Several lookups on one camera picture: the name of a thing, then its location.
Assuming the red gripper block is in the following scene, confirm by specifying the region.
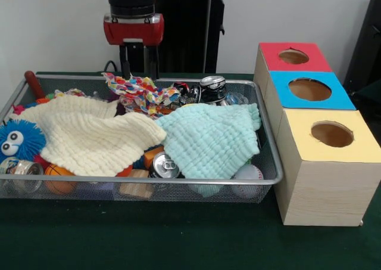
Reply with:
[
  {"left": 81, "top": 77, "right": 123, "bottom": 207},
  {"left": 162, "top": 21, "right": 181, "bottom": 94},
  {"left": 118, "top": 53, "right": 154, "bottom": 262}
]
[{"left": 103, "top": 13, "right": 165, "bottom": 80}]

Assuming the colourful polka dot cloth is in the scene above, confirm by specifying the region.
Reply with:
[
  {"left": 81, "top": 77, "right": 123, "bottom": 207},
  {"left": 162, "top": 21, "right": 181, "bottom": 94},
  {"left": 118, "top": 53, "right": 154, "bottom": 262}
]
[{"left": 101, "top": 72, "right": 181, "bottom": 119}]

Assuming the shallow clear mesh bin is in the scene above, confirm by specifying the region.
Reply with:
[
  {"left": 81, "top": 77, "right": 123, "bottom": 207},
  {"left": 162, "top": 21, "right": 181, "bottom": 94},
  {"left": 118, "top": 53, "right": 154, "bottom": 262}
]
[{"left": 0, "top": 73, "right": 283, "bottom": 204}]

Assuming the wooden box with three holes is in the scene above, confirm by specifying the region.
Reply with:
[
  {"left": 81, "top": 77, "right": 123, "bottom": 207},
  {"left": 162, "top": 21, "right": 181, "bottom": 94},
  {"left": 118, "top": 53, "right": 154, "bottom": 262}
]
[{"left": 253, "top": 42, "right": 381, "bottom": 226}]

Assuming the crushed black and white can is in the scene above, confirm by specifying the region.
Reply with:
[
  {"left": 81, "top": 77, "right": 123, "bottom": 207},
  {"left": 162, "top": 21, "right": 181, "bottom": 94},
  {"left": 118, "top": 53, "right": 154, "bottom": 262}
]
[{"left": 198, "top": 75, "right": 229, "bottom": 105}]

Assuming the cream waffle cloth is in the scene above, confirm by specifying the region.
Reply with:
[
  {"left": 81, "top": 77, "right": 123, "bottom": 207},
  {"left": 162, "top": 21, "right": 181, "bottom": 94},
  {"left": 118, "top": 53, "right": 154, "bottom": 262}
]
[{"left": 10, "top": 95, "right": 167, "bottom": 178}]

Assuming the mint waffle cloth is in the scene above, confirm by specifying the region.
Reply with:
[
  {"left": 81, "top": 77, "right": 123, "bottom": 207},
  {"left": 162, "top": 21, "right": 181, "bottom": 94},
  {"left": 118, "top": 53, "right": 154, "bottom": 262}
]
[{"left": 154, "top": 103, "right": 262, "bottom": 180}]

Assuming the silver drink can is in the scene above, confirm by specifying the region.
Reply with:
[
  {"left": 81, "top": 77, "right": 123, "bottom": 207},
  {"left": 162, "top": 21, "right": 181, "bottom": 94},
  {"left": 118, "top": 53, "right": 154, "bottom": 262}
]
[{"left": 148, "top": 151, "right": 181, "bottom": 180}]

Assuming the blue spiky ball with eyes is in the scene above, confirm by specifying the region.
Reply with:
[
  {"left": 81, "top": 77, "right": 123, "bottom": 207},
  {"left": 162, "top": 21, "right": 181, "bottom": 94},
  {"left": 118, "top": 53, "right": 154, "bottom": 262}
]
[{"left": 0, "top": 119, "right": 47, "bottom": 163}]

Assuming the small orange basketball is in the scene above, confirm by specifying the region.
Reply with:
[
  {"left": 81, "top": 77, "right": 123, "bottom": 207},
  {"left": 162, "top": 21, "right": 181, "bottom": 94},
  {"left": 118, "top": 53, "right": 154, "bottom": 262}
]
[{"left": 43, "top": 164, "right": 77, "bottom": 196}]

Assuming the white baseball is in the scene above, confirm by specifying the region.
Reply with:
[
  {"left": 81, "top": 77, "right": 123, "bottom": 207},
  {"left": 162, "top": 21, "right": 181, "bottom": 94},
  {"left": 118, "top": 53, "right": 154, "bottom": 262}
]
[{"left": 230, "top": 164, "right": 265, "bottom": 199}]

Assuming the labelled tin can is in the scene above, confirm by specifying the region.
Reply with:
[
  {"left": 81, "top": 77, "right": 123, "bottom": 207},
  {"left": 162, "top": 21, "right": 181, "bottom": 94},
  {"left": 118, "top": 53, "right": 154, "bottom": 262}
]
[{"left": 0, "top": 157, "right": 45, "bottom": 193}]

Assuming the dark green table cloth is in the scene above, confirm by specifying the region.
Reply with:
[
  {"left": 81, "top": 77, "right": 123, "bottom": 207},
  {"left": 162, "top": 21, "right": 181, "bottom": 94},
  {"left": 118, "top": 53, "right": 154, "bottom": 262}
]
[{"left": 0, "top": 70, "right": 381, "bottom": 270}]

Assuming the neighbouring green covered table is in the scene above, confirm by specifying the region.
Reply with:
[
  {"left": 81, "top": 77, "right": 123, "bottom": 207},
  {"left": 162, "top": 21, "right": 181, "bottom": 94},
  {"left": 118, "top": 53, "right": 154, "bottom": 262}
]
[{"left": 349, "top": 79, "right": 381, "bottom": 122}]

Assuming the black upright stand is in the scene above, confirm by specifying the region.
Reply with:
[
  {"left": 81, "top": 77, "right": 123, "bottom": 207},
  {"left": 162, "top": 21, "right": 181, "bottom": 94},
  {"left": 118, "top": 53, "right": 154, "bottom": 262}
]
[{"left": 342, "top": 0, "right": 381, "bottom": 89}]

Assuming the black looped cable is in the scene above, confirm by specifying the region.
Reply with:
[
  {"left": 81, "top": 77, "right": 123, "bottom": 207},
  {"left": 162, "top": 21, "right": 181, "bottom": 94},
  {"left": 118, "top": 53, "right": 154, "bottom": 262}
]
[{"left": 104, "top": 60, "right": 121, "bottom": 73}]

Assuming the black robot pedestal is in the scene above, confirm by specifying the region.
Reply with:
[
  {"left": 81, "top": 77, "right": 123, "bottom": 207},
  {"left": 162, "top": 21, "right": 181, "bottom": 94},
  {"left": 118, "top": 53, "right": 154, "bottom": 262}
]
[{"left": 154, "top": 0, "right": 241, "bottom": 74}]

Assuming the red wooden handle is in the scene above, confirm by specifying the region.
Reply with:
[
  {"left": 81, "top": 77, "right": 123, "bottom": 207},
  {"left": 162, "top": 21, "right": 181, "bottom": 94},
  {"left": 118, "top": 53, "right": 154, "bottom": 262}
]
[{"left": 24, "top": 70, "right": 46, "bottom": 100}]

